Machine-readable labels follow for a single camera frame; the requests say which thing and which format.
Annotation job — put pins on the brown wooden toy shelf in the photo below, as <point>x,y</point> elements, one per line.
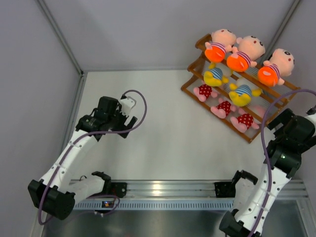
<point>269,94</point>

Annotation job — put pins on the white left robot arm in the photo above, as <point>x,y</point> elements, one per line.
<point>53,193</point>

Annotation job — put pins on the pink pig doll front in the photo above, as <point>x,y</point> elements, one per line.
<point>224,108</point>

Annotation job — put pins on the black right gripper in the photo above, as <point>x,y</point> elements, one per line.
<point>284,117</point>

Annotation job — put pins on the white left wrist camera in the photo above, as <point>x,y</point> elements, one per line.
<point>127,104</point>

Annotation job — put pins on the yellow doll blue striped front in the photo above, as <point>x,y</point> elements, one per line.
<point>217,75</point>

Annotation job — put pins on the boy doll orange shorts front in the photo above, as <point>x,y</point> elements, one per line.
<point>280,65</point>

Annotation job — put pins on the large boy doll orange shorts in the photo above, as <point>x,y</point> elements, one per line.
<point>222,42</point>

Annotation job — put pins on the pink pig doll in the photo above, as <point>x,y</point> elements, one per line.
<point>245,120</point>
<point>224,108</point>

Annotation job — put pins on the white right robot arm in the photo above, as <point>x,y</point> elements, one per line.
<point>294,135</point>

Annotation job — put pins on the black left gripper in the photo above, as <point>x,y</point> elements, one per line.
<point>122,127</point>

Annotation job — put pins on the yellow doll blue striped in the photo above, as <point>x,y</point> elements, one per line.
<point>242,91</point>
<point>217,75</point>

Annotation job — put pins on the grey slotted cable duct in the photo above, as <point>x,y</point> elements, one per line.
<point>207,204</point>

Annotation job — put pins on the aluminium mounting rail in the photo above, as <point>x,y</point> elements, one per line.
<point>172,189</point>

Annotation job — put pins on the pink pig doll back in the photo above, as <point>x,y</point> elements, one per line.
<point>245,120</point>

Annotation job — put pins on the pink pig doll facing up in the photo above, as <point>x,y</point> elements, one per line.
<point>203,92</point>

